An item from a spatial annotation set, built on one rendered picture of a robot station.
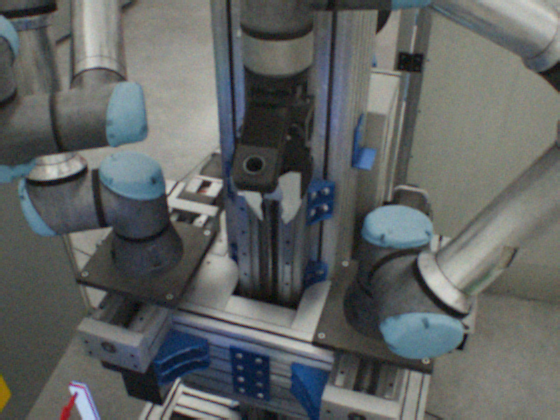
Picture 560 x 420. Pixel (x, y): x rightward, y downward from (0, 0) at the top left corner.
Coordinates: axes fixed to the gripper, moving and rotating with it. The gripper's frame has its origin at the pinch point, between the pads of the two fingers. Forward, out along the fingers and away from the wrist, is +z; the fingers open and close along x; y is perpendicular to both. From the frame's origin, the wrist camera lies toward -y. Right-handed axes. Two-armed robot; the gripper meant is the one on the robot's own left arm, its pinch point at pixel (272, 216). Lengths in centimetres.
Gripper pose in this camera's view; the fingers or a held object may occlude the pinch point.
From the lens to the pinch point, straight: 75.5
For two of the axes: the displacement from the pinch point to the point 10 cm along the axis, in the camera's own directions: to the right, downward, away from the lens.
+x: -9.7, -1.5, 1.8
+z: 0.0, 7.6, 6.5
